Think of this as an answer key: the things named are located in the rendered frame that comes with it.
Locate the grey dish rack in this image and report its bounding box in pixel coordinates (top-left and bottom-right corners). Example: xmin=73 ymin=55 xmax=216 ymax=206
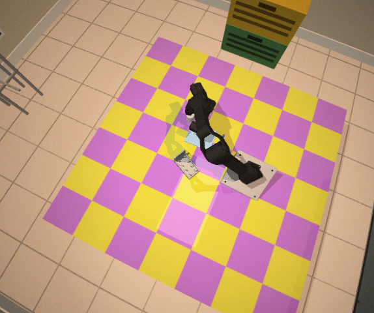
xmin=174 ymin=149 xmax=199 ymax=179

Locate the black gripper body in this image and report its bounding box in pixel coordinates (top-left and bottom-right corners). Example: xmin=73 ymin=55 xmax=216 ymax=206
xmin=189 ymin=99 xmax=216 ymax=133

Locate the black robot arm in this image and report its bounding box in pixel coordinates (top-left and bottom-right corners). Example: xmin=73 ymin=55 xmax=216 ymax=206
xmin=185 ymin=82 xmax=263 ymax=185

